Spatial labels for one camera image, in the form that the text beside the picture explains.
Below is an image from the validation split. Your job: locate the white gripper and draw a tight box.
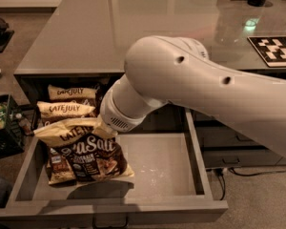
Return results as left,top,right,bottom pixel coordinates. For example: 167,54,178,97
95,89,147,135

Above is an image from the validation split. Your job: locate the brown chip bag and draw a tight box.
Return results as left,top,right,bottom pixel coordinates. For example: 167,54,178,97
48,85,99,107
34,117,134,182
33,101,95,185

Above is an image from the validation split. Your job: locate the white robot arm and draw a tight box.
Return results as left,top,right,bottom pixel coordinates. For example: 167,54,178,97
100,36,286,158

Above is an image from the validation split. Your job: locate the open grey top drawer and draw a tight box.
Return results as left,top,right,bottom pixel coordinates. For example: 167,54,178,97
0,110,228,229

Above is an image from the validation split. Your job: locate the grey cabinet with counter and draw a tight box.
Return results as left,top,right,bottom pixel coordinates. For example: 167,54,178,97
13,0,286,170

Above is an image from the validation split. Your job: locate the closed middle right drawer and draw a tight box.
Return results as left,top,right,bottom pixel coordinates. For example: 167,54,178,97
196,126,258,148

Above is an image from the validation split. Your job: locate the closed drawer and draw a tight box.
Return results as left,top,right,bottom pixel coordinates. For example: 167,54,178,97
196,126,258,148
202,148,286,168

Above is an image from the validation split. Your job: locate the closed lower right drawer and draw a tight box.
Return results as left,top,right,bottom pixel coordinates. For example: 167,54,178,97
202,148,286,168

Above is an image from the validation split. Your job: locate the black plastic crate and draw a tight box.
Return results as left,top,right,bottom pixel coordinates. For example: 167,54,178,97
0,94,24,158

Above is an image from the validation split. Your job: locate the black white marker tag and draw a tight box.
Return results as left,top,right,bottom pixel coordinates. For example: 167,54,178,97
247,35,286,68

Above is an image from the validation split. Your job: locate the black floor cable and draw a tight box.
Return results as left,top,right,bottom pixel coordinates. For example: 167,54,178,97
213,165,286,201

